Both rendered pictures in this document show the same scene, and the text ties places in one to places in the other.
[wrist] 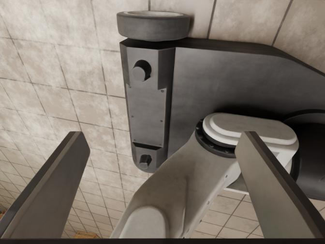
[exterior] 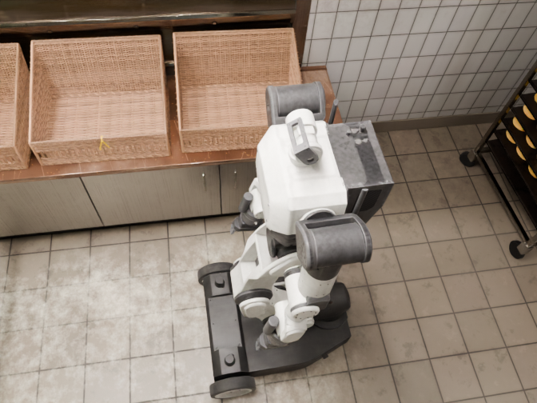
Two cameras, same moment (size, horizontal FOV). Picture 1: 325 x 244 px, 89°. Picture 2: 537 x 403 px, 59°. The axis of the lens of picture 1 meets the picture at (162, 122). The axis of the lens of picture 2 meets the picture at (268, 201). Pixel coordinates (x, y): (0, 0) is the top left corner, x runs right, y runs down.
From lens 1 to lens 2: 1.94 m
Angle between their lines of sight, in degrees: 70
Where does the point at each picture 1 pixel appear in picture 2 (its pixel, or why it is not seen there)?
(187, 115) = not seen: hidden behind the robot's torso
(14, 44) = (87, 325)
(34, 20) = (119, 301)
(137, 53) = (216, 276)
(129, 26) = (210, 267)
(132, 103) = (212, 311)
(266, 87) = not seen: hidden behind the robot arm
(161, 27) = (226, 265)
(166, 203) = not seen: hidden behind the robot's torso
